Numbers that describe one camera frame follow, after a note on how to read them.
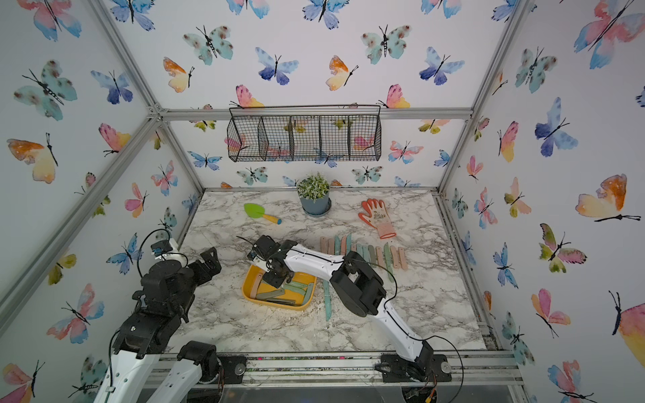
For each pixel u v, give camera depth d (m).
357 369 0.75
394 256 0.98
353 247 1.01
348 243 1.02
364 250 1.00
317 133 0.98
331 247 1.01
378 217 1.09
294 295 0.87
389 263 0.96
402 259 0.97
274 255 0.65
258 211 1.15
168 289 0.50
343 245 1.01
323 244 1.01
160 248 0.58
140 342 0.46
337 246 1.01
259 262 0.84
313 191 1.00
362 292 0.55
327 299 0.89
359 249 1.00
